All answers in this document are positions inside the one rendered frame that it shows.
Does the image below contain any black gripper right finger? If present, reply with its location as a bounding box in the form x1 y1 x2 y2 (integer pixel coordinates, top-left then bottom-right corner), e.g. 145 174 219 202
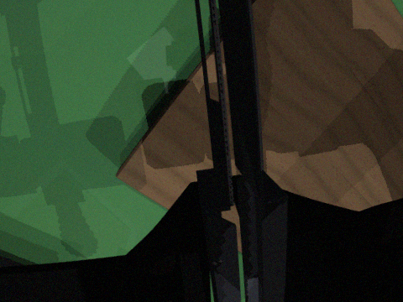
285 191 403 302

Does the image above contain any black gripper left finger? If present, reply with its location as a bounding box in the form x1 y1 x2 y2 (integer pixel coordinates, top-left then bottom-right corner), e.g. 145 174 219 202
0 182 212 302

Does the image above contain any brown wooden board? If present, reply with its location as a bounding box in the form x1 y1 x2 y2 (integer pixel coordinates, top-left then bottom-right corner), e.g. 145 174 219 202
117 0 403 211

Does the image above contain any dark grey rectangular tray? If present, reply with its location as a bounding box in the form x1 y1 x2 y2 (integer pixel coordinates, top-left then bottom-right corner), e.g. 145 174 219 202
0 255 23 268

